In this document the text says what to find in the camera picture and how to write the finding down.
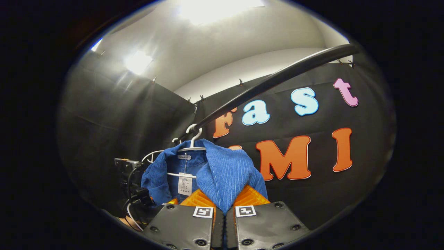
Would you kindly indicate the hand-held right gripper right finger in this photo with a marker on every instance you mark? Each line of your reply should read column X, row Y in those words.
column 267, row 224

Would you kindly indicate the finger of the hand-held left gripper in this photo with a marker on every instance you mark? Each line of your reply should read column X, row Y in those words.
column 172, row 201

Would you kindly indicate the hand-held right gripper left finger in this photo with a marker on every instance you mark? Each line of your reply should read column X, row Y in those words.
column 177, row 225

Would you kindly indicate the white clothes hanger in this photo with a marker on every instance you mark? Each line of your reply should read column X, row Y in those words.
column 149, row 154
column 195, row 136

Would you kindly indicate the small ceiling light panel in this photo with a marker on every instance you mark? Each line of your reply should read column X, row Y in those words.
column 96, row 45

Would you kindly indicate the large ceiling light panel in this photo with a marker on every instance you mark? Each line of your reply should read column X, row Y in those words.
column 222, row 10

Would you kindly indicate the black clothes rail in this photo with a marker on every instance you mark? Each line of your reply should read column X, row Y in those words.
column 277, row 78

